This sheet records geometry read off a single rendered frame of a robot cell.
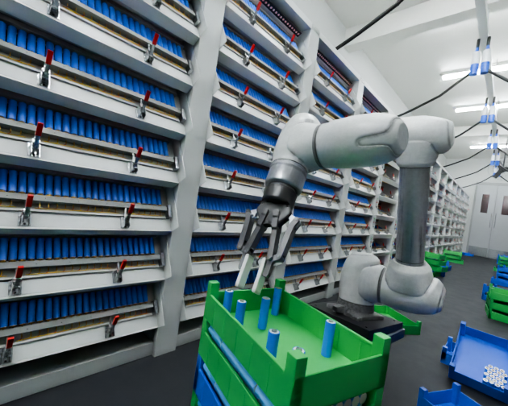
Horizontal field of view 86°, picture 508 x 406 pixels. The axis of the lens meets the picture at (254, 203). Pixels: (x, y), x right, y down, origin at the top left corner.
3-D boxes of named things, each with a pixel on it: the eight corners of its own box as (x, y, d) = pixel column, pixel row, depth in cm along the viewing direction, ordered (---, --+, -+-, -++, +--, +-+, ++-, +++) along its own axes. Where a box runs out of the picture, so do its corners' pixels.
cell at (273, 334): (260, 367, 43) (266, 327, 43) (269, 365, 44) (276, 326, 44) (266, 374, 42) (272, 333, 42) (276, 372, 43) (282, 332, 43)
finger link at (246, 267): (249, 254, 57) (246, 253, 57) (237, 286, 54) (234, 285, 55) (254, 258, 59) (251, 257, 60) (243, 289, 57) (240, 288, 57)
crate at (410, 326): (361, 312, 191) (363, 300, 190) (386, 313, 195) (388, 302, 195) (391, 333, 161) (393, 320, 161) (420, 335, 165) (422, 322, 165)
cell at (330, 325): (318, 353, 50) (323, 318, 50) (325, 351, 51) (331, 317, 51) (326, 358, 49) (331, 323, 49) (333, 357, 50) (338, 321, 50)
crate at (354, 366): (202, 316, 59) (207, 279, 59) (276, 308, 70) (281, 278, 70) (286, 423, 34) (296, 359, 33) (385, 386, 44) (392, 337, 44)
